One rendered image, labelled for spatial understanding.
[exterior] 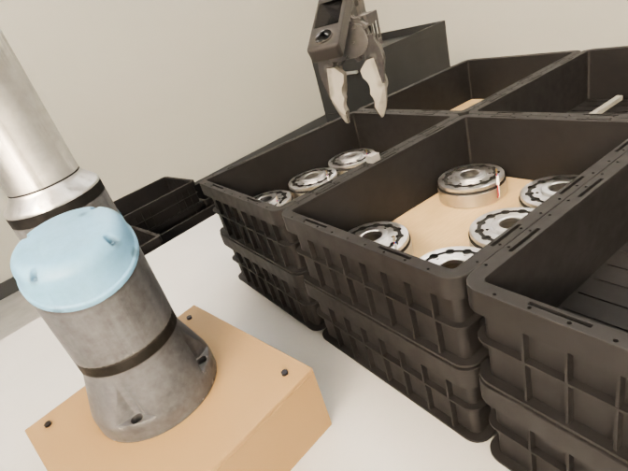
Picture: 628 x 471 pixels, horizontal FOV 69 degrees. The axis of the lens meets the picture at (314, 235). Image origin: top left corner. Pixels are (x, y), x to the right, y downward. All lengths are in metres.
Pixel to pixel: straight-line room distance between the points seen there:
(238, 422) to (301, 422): 0.08
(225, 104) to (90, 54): 1.14
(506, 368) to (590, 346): 0.11
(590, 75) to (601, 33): 2.87
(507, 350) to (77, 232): 0.42
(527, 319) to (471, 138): 0.52
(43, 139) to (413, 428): 0.54
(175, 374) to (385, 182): 0.41
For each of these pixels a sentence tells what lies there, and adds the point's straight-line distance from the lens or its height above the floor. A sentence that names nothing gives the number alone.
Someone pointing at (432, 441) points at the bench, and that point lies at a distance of 0.58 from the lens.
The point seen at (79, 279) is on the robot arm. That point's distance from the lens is 0.48.
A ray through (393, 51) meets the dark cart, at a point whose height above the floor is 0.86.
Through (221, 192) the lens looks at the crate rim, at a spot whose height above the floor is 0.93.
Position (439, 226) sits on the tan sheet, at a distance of 0.70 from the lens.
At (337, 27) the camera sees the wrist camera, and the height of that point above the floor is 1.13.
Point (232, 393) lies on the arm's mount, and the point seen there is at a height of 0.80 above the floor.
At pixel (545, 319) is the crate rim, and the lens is 0.36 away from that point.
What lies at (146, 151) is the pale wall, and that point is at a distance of 3.85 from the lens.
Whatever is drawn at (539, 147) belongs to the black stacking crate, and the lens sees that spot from 0.78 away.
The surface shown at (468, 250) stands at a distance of 0.58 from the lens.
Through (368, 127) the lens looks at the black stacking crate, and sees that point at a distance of 1.02.
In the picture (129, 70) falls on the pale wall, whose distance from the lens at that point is 3.84.
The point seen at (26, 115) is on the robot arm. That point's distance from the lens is 0.60.
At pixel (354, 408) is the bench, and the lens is 0.63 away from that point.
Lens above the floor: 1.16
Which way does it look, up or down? 26 degrees down
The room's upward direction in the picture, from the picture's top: 17 degrees counter-clockwise
